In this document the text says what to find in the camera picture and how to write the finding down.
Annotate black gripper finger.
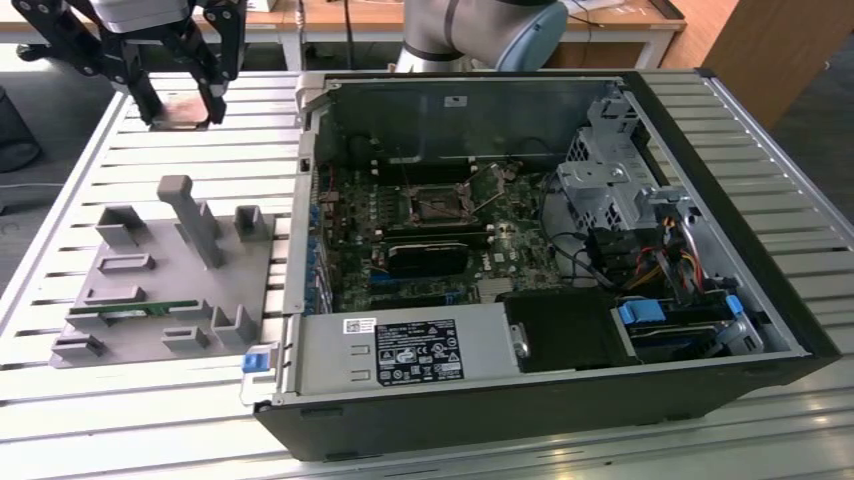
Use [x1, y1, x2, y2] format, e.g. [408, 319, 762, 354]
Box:
[12, 0, 165, 130]
[164, 0, 247, 126]

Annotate silver CPU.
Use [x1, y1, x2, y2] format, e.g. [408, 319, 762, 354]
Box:
[149, 97, 212, 131]

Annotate CPU socket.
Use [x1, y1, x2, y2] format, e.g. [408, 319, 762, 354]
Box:
[405, 185, 479, 226]

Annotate grey parts rack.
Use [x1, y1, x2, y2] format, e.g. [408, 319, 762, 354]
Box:
[49, 174, 279, 371]

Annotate green RAM stick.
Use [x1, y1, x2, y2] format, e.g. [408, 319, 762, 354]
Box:
[69, 298, 201, 321]

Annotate black RAM stick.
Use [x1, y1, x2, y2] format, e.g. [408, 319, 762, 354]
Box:
[380, 225, 488, 240]

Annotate metal socket cover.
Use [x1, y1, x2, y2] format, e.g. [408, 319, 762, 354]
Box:
[463, 160, 523, 199]

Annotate black graphics card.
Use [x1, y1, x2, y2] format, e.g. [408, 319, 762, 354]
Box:
[383, 240, 472, 277]

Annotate metal locking lever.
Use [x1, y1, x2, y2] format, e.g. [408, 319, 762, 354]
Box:
[472, 183, 508, 216]

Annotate grey power supply unit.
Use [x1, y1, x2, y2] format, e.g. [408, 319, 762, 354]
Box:
[292, 302, 522, 396]

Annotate green motherboard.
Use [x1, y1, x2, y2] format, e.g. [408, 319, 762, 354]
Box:
[305, 159, 582, 314]

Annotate silver chipset heatsink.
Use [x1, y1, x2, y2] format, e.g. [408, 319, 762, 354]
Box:
[476, 279, 516, 304]

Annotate silver drive cage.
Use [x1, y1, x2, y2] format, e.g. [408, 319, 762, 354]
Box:
[556, 94, 695, 234]

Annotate white papers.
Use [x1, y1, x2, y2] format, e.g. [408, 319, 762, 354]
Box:
[566, 0, 659, 17]

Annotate black PC case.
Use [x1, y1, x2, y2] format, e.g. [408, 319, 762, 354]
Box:
[251, 69, 843, 462]

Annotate blue disk carrier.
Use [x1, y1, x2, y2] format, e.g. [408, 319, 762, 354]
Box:
[616, 297, 668, 329]

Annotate wooden cabinet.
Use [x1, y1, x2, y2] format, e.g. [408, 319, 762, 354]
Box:
[659, 0, 854, 131]

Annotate black data wire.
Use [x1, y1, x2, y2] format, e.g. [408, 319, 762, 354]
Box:
[543, 232, 622, 291]

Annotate yellow and red wires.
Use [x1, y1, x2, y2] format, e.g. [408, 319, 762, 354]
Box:
[626, 244, 708, 296]

